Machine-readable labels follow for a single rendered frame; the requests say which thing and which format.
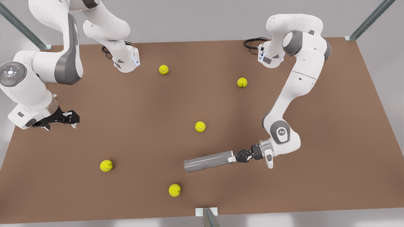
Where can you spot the grey tennis ball tube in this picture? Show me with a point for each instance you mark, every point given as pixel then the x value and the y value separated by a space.
pixel 206 161

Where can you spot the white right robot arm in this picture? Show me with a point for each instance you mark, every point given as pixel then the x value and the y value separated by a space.
pixel 31 63

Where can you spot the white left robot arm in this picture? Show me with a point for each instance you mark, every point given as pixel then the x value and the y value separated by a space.
pixel 303 78

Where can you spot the yellow tennis ball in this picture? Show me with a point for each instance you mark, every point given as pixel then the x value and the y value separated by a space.
pixel 174 190
pixel 106 165
pixel 242 82
pixel 163 69
pixel 200 126

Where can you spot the silver frame post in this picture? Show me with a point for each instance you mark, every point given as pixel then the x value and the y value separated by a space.
pixel 369 20
pixel 209 217
pixel 22 26

